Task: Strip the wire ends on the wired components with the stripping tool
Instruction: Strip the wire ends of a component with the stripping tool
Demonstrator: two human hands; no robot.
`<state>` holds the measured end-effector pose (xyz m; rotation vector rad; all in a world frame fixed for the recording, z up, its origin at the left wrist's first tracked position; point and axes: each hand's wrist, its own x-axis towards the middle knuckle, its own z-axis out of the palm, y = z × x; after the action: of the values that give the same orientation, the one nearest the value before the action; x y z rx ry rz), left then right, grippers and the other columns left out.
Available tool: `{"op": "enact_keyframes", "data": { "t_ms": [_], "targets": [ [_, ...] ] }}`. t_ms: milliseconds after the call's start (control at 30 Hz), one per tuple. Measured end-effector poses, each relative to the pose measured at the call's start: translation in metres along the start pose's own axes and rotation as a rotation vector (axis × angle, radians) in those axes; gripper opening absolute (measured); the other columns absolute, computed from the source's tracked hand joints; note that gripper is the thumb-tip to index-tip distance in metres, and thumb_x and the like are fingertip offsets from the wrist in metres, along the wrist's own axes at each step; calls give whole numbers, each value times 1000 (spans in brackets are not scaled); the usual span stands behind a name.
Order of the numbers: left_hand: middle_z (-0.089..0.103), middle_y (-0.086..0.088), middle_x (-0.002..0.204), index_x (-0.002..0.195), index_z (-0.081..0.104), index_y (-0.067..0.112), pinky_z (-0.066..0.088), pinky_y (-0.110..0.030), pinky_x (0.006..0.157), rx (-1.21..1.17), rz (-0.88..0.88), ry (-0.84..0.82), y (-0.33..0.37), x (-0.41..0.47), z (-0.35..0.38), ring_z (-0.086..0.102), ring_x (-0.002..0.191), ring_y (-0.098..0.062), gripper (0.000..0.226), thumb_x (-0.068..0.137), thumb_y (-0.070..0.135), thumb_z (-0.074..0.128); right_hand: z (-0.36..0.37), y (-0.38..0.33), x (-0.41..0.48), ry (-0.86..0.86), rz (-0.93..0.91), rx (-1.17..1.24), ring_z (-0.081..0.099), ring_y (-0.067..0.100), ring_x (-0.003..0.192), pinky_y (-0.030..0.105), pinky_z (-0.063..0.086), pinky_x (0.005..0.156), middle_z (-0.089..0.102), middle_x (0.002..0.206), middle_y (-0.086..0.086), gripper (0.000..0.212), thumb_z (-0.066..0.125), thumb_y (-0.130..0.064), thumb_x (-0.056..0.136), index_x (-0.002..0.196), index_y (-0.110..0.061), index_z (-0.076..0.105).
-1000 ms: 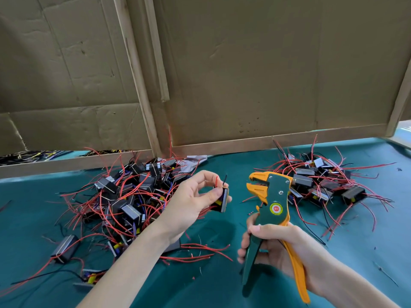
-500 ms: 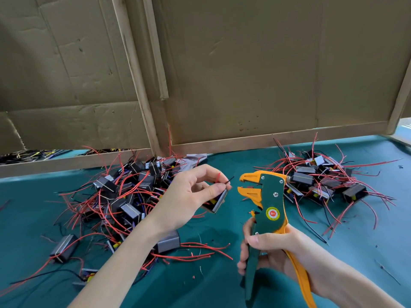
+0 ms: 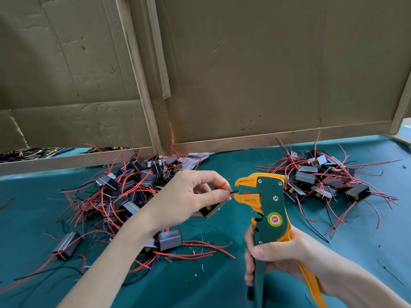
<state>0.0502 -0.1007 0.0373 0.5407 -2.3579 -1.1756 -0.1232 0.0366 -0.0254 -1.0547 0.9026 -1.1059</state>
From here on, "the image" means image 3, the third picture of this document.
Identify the person's right forearm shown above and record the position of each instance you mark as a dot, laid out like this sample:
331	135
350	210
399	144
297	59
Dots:
369	288

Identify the wooden corner post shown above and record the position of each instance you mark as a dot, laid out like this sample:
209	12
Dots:
399	105

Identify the smooth brown cardboard panel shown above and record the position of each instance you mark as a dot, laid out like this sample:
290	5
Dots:
289	61

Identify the person's left forearm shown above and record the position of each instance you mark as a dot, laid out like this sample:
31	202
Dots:
106	269

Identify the wide wooden post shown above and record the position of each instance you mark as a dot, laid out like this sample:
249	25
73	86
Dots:
138	73

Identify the thin wooden strip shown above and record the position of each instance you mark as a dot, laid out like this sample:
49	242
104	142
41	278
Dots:
158	48

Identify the flat grey board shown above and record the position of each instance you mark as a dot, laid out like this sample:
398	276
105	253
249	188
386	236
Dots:
403	134

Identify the person's left hand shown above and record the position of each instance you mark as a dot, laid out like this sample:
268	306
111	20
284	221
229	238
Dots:
176	199

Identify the person's right hand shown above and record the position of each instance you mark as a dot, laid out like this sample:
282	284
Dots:
298	256

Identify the long wooden bottom rail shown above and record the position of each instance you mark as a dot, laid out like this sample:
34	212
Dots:
289	136

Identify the short wooden bottom rail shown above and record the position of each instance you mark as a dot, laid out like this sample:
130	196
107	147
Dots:
64	163

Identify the creased brown cardboard panel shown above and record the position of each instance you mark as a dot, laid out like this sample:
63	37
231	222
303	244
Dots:
58	61

